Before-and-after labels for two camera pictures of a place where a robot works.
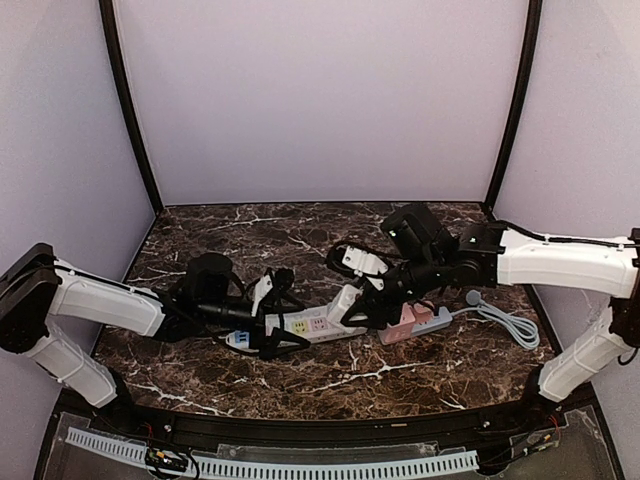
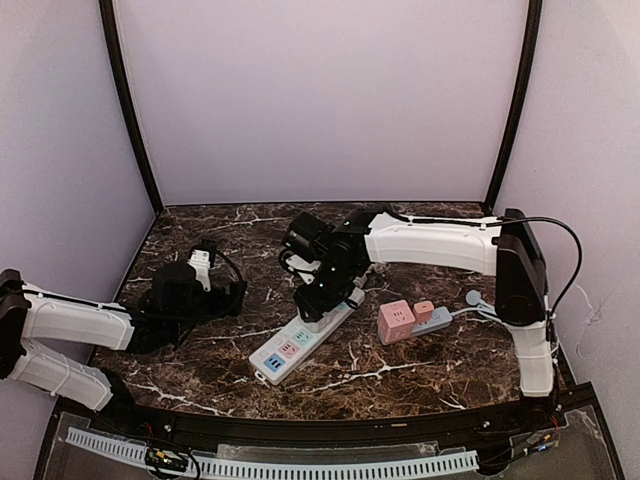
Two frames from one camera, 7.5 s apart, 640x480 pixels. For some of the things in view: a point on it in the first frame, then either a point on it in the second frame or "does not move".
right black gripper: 379,293 -> 314,308
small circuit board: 166,459 does not move
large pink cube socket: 399,332 does not move
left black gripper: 263,323 -> 220,296
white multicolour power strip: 316,326 -> 288,351
